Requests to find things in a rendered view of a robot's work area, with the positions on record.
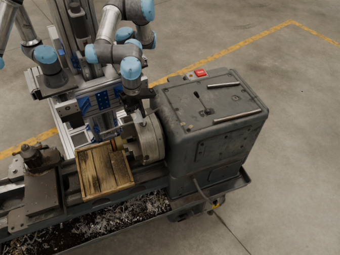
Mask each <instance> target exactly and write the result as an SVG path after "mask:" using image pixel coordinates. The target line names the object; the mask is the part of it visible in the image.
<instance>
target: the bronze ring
mask: <svg viewBox="0 0 340 255"><path fill-rule="evenodd" d="M127 143H128V142H127V139H126V138H121V136H120V135H119V136H118V137H114V139H110V144H111V147H112V151H113V152H116V151H122V150H123V151H124V146H123V145H124V144H127Z"/></svg>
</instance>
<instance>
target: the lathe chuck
mask: <svg viewBox="0 0 340 255"><path fill-rule="evenodd" d="M130 115H131V120H132V121H133V120H134V119H135V118H136V111H135V113H134V114H130ZM133 128H134V132H135V135H133V136H132V137H136V138H137V142H138V145H139V147H140V150H141V152H142V155H143V157H145V155H148V156H149V159H148V160H143V158H142V159H140V161H141V163H142V164H143V165H145V164H148V163H151V162H155V161H158V160H159V149H158V143H157V139H156V135H155V131H154V128H153V125H152V122H151V120H150V117H149V116H146V125H145V126H141V125H140V123H133Z"/></svg>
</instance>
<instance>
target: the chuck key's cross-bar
mask: <svg viewBox="0 0 340 255"><path fill-rule="evenodd" d="M157 110H159V108H156V109H154V110H153V111H151V112H149V113H147V114H146V116H148V115H150V114H152V113H154V112H156V111H157ZM132 123H134V122H133V121H130V122H128V123H125V124H122V125H119V126H117V127H114V128H112V129H109V130H106V131H103V132H101V133H99V135H103V134H105V133H108V132H111V131H113V130H116V129H119V128H121V127H124V126H126V125H129V124H132Z"/></svg>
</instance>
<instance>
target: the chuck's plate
mask: <svg viewBox="0 0 340 255"><path fill-rule="evenodd" d="M145 110H146V111H147V113H149V112H151V111H152V109H151V108H145ZM149 117H150V120H151V122H152V125H153V128H154V131H155V135H156V139H157V143H158V149H159V160H161V159H164V157H165V148H164V141H163V137H162V133H161V129H160V126H159V123H158V121H157V118H156V116H155V114H154V113H152V114H150V115H149Z"/></svg>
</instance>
